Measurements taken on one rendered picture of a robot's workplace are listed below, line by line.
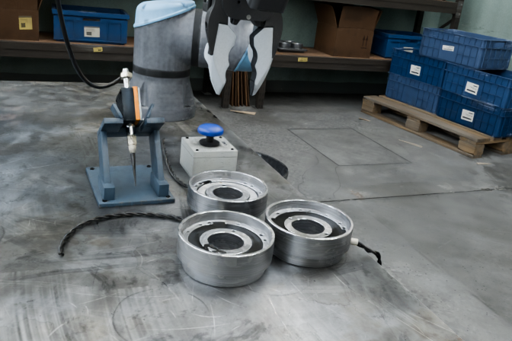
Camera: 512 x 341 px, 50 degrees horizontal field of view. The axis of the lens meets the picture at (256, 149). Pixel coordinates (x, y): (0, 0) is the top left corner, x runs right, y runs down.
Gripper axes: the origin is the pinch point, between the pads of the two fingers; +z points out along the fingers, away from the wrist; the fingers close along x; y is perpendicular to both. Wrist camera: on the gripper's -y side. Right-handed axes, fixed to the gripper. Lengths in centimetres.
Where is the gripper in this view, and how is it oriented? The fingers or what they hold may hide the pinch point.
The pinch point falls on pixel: (238, 86)
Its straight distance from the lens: 71.6
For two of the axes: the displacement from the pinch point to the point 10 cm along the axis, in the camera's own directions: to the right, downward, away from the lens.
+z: -1.2, 9.4, 3.2
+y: -3.8, -3.4, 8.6
